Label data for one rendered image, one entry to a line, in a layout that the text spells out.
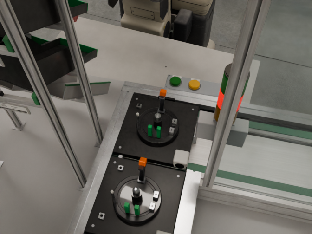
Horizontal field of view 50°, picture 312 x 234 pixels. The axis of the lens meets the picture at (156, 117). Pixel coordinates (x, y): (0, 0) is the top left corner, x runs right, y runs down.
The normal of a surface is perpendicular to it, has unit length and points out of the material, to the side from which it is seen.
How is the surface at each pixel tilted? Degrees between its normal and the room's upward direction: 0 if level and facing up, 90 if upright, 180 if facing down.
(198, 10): 90
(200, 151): 0
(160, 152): 0
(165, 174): 0
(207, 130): 90
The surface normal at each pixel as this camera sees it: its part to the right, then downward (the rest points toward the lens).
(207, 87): -0.01, -0.57
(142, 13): -0.34, 0.84
